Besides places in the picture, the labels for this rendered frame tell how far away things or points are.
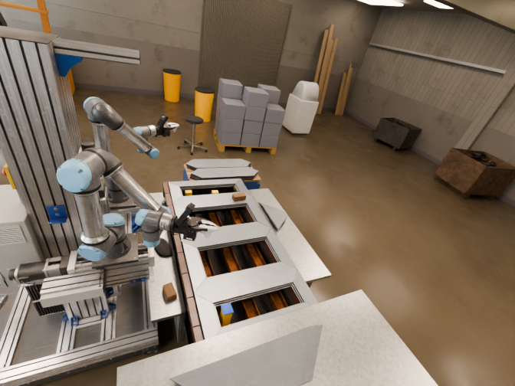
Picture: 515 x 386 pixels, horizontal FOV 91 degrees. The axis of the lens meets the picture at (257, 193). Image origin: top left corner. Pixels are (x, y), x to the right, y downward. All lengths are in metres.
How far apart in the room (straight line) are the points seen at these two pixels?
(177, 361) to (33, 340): 1.39
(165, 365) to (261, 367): 0.39
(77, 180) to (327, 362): 1.30
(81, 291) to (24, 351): 0.88
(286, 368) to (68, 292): 1.12
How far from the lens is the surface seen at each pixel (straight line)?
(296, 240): 2.29
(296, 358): 1.34
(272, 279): 1.81
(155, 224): 1.19
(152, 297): 1.87
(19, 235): 1.75
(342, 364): 1.45
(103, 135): 1.92
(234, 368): 1.26
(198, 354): 1.29
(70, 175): 1.17
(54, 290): 1.69
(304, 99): 6.75
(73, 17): 8.09
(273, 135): 5.35
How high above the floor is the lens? 2.24
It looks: 33 degrees down
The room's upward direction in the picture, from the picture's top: 13 degrees clockwise
